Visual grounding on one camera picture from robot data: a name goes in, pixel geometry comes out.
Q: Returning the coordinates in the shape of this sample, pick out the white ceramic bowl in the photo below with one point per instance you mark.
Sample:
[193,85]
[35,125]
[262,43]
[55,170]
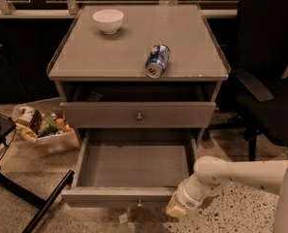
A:
[108,20]

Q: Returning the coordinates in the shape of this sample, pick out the white box of snacks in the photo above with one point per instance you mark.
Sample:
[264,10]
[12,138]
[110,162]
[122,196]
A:
[41,126]

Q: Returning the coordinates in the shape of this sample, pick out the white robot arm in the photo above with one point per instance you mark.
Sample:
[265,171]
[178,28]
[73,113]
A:
[210,174]

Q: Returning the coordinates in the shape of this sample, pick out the blue white soda can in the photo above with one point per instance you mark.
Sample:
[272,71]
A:
[157,61]

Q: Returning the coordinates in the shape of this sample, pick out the black office chair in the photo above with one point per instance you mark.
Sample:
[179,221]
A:
[257,87]

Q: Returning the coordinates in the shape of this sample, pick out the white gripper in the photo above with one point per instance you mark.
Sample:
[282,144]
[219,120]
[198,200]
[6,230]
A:
[186,196]

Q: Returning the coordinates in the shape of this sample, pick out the small paper scrap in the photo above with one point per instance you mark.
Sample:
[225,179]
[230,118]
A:
[123,218]

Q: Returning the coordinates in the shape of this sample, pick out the grey drawer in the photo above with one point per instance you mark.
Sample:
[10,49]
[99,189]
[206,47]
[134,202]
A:
[120,168]
[138,114]

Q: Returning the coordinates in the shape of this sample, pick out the grey drawer cabinet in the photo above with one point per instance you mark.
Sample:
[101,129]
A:
[92,66]

